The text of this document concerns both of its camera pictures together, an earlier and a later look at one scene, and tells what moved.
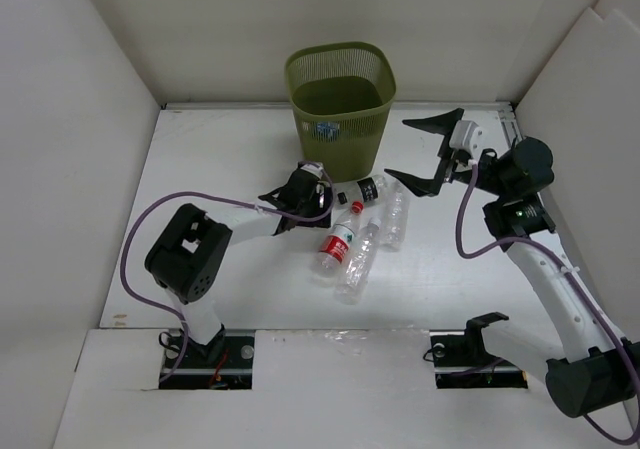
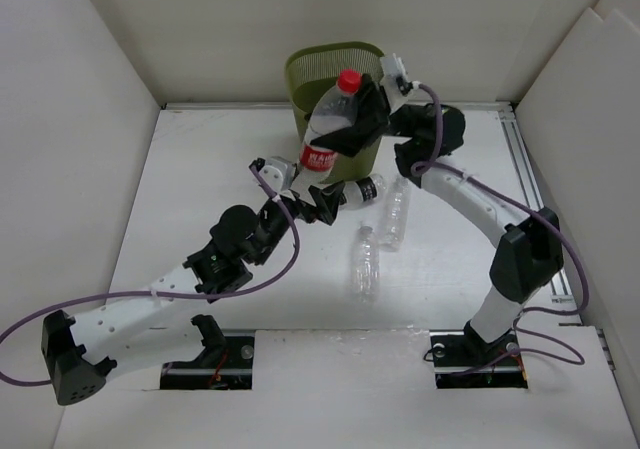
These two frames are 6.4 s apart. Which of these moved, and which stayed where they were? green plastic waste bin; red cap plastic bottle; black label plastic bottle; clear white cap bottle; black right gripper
Moved: clear white cap bottle; black right gripper; red cap plastic bottle
Stayed: black label plastic bottle; green plastic waste bin
